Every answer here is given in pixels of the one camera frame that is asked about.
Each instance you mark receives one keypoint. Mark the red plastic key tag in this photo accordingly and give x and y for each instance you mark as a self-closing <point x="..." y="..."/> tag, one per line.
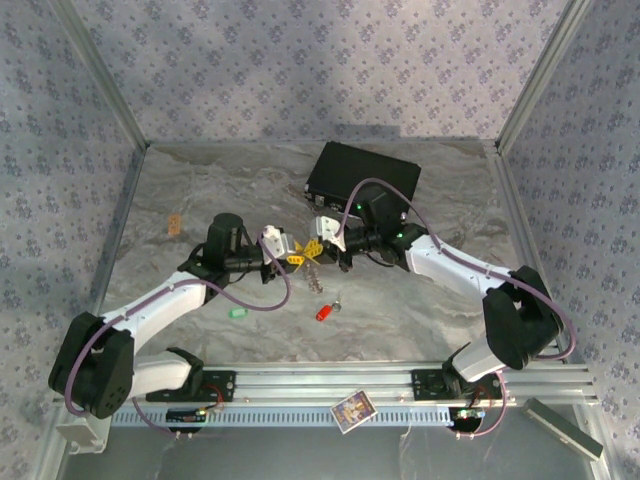
<point x="323" y="312"/>

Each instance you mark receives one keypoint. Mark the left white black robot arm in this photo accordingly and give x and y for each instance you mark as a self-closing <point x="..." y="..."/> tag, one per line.
<point x="160" y="320"/>

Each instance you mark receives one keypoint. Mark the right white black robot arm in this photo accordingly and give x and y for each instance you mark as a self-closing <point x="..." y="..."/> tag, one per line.
<point x="450" y="265"/>

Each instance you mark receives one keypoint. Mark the black case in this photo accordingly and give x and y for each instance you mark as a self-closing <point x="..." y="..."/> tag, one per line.
<point x="360" y="172"/>

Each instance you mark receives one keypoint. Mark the small orange sticker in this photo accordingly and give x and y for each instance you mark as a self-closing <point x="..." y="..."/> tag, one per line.
<point x="174" y="225"/>

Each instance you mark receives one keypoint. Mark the green plastic key tag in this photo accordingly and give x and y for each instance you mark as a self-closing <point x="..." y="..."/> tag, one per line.
<point x="235" y="313"/>

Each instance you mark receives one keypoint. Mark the colourful picture card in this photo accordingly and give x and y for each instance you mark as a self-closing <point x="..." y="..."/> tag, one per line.
<point x="354" y="410"/>

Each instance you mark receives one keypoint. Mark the small controller board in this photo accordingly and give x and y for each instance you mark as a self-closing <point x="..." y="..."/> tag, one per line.
<point x="186" y="415"/>
<point x="467" y="415"/>

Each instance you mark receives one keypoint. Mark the grey metal bar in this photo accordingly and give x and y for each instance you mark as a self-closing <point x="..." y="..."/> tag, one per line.
<point x="560" y="427"/>

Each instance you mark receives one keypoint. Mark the aluminium table edge rail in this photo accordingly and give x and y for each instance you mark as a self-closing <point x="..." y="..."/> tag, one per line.
<point x="512" y="200"/>
<point x="126" y="200"/>

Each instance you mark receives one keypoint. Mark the aluminium mounting rail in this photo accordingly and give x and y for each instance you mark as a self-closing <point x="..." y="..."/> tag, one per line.
<point x="325" y="382"/>

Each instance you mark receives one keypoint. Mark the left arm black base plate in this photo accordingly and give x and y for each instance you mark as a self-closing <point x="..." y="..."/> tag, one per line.
<point x="220" y="385"/>

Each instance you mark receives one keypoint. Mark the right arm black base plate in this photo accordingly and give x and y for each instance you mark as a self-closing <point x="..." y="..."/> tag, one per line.
<point x="425" y="385"/>

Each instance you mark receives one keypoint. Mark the aluminium frame post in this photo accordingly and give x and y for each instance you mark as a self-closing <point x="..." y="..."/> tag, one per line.
<point x="105" y="75"/>
<point x="541" y="75"/>

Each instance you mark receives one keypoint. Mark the white plastic bracket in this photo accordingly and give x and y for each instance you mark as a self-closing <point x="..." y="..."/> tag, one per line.
<point x="75" y="435"/>

